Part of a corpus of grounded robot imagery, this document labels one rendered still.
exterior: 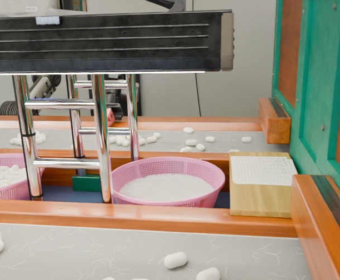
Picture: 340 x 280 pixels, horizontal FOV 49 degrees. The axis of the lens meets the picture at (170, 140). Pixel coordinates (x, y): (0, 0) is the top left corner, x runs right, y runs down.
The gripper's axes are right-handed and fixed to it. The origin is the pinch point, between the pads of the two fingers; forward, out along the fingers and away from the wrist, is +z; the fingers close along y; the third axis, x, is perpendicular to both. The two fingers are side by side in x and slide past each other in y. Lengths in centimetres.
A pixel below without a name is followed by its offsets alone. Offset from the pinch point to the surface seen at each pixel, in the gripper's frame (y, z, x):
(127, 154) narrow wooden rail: 15.9, 20.4, -17.5
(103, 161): 20, 37, -42
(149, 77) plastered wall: -25, -147, 130
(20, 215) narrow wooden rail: 4, 48, -39
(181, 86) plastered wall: 3, -142, 138
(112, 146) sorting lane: 7.1, 11.0, -6.6
